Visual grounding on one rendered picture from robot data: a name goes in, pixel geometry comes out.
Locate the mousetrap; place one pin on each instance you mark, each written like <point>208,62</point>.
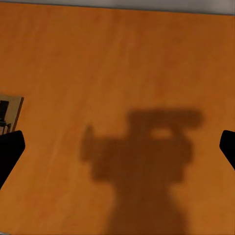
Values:
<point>10,107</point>

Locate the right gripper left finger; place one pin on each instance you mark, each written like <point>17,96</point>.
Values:
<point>12,146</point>

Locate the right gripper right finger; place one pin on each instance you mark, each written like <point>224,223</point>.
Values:
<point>227,146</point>

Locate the cabinet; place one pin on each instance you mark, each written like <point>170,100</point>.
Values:
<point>122,118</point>

